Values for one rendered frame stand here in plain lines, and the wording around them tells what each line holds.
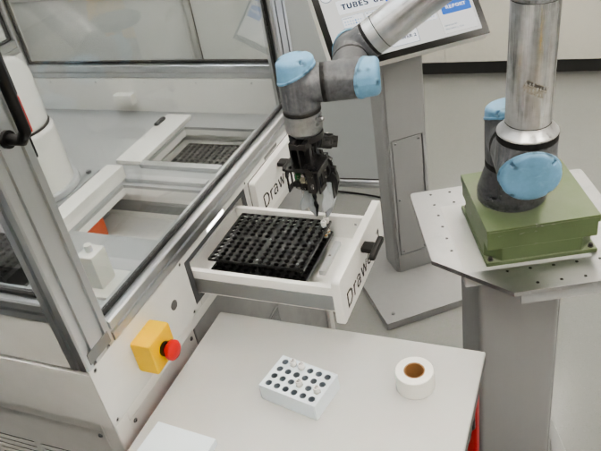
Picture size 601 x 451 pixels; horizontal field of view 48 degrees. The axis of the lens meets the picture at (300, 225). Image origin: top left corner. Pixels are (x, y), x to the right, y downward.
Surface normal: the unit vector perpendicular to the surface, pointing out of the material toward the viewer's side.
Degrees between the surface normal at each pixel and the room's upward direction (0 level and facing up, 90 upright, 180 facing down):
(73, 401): 90
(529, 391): 90
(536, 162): 99
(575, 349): 0
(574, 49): 90
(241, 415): 0
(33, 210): 90
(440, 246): 0
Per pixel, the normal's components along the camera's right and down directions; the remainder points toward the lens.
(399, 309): -0.14, -0.79
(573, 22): -0.31, 0.57
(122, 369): 0.92, 0.08
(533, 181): -0.05, 0.69
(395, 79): 0.29, 0.50
